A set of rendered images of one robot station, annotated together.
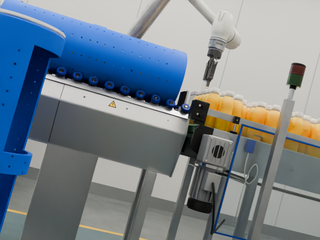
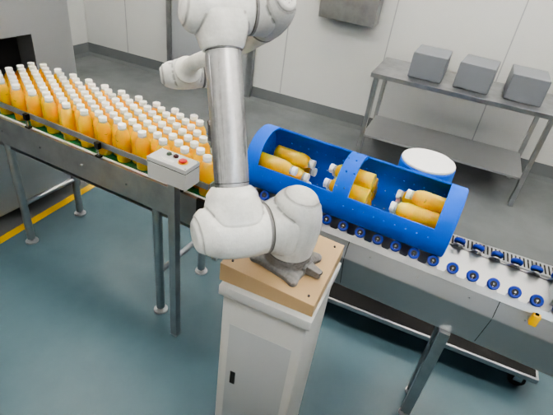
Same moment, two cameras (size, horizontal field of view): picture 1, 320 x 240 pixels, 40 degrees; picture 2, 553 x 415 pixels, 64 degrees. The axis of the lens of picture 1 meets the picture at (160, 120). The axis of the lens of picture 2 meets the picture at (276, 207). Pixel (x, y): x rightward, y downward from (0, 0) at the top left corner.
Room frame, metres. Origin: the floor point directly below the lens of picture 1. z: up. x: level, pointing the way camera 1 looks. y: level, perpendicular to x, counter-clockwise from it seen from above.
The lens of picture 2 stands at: (3.62, 1.02, 2.00)
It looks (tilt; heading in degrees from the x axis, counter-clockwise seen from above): 34 degrees down; 213
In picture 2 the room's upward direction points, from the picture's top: 8 degrees clockwise
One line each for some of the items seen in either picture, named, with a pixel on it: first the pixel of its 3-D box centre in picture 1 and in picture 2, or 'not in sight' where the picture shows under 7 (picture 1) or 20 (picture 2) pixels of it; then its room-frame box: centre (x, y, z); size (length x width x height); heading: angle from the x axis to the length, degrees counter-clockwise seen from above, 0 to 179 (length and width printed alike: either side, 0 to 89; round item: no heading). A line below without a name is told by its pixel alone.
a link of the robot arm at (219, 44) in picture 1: (216, 45); not in sight; (2.30, -0.18, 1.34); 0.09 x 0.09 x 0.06
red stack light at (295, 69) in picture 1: (297, 71); not in sight; (1.90, -0.52, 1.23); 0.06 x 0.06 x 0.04
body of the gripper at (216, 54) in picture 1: (213, 58); not in sight; (2.30, -0.18, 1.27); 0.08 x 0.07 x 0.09; 10
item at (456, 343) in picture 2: not in sight; (402, 305); (1.46, 0.66, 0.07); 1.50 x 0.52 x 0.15; 104
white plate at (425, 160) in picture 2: (24, 24); (428, 160); (1.45, 0.52, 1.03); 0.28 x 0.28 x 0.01
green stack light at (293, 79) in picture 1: (294, 81); not in sight; (1.90, -0.52, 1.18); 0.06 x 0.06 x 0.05
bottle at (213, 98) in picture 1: (210, 109); not in sight; (2.09, -0.22, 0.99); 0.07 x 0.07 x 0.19
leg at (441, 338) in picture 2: not in sight; (422, 375); (2.08, 0.96, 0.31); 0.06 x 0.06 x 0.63; 10
